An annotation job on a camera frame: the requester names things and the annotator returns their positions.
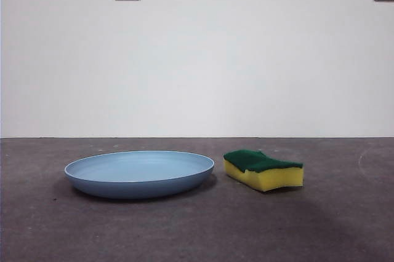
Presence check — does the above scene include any green and yellow sponge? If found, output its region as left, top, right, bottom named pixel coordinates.
left=223, top=149, right=305, bottom=194

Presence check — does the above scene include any light blue plate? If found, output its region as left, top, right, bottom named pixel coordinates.
left=63, top=150, right=216, bottom=200

